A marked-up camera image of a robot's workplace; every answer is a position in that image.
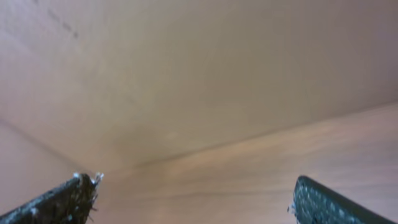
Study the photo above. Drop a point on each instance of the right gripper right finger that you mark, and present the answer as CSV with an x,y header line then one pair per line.
x,y
314,203

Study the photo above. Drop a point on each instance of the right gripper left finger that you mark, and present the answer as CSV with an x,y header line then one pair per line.
x,y
69,203

